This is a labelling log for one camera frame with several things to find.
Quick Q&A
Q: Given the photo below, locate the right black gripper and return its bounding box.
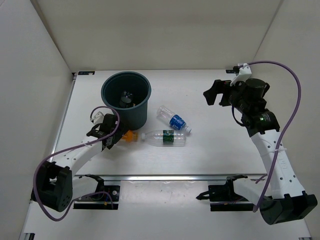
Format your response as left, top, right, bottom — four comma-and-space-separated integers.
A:
204, 78, 250, 114

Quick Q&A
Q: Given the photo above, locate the orange plastic bottle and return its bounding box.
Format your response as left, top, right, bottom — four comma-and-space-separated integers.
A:
120, 130, 139, 143

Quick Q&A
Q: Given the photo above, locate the clear bottle black label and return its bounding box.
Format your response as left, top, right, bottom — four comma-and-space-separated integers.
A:
119, 90, 134, 108

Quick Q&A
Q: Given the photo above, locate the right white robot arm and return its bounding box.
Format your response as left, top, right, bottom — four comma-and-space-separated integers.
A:
203, 78, 318, 225

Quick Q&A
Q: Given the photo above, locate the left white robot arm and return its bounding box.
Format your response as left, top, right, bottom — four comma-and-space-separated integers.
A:
31, 112, 129, 213

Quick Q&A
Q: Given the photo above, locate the dark teal plastic bin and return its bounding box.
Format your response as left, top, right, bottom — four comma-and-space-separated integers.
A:
101, 71, 152, 130

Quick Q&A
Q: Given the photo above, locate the right black corner label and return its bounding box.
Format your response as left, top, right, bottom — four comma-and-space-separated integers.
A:
225, 69, 236, 74

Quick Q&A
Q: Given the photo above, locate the black corner label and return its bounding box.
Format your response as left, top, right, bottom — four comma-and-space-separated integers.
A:
225, 69, 236, 74
77, 71, 95, 76

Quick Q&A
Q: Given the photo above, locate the clear bottle green label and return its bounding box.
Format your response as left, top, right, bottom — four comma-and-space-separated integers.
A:
141, 130, 187, 147

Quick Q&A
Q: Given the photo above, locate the clear bottle blue label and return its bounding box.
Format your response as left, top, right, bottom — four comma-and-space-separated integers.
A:
156, 105, 192, 134

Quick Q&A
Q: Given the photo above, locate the left black corner label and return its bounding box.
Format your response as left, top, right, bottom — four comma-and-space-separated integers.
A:
77, 71, 95, 76

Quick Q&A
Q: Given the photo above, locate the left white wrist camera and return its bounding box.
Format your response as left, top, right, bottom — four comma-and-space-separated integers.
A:
90, 111, 105, 125

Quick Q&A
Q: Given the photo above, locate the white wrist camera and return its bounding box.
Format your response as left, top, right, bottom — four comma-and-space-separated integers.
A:
230, 63, 252, 87
90, 111, 105, 125

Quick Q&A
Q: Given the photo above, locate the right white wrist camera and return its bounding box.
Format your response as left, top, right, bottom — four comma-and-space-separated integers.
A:
230, 63, 252, 87

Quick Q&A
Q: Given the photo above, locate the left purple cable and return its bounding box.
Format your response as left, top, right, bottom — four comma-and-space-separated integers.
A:
33, 106, 121, 222

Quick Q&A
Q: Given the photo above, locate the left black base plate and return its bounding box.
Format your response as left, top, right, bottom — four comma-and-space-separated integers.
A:
73, 181, 121, 211

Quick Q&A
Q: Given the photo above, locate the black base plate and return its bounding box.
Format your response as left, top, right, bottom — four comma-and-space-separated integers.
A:
196, 184, 254, 212
73, 181, 121, 211

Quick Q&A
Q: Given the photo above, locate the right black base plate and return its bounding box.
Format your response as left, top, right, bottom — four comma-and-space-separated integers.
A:
196, 184, 254, 212

